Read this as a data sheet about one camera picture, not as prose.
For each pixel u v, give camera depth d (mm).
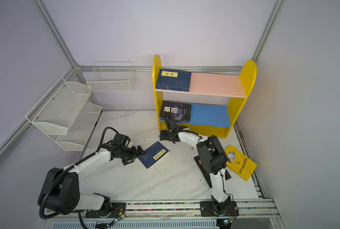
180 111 967
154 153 936
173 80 764
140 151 813
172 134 782
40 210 370
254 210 752
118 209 742
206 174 842
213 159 528
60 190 429
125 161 791
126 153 749
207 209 735
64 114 781
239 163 898
